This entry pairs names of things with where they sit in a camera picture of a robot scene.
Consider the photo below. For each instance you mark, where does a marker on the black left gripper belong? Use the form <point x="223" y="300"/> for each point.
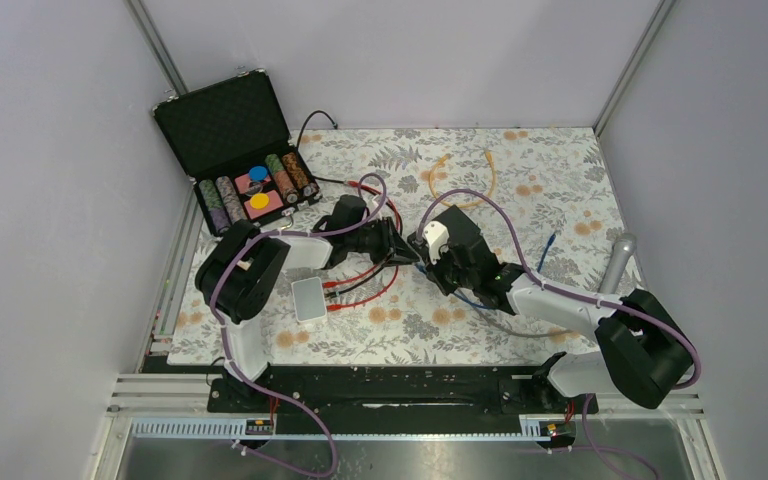
<point x="390" y="242"/>

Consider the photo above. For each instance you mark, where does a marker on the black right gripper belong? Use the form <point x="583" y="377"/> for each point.
<point x="435" y="273"/>

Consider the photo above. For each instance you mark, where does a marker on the white router box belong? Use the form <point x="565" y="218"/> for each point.
<point x="309" y="300"/>

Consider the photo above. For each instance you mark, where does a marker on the silver microphone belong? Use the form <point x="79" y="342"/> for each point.
<point x="622" y="251"/>

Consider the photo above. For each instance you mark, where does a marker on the black network switch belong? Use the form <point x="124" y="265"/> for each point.
<point x="463" y="228"/>

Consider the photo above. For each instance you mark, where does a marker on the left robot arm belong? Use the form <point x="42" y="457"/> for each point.
<point x="239" y="275"/>

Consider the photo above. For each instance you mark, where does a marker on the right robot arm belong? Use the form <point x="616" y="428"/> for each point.
<point x="642" y="354"/>

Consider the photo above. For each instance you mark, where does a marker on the yellow round chip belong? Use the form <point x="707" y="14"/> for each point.
<point x="259" y="201"/>

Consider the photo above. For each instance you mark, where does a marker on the clear dealer button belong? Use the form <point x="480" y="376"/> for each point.
<point x="254" y="188"/>

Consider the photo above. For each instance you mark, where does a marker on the blue round chip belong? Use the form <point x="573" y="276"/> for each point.
<point x="258" y="173"/>

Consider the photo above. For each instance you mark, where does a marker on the black poker chip case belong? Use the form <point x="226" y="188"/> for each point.
<point x="219" y="132"/>

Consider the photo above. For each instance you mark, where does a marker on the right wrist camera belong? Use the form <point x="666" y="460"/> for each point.
<point x="435" y="235"/>

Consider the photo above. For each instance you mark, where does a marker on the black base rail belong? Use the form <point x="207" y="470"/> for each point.
<point x="385" y="400"/>

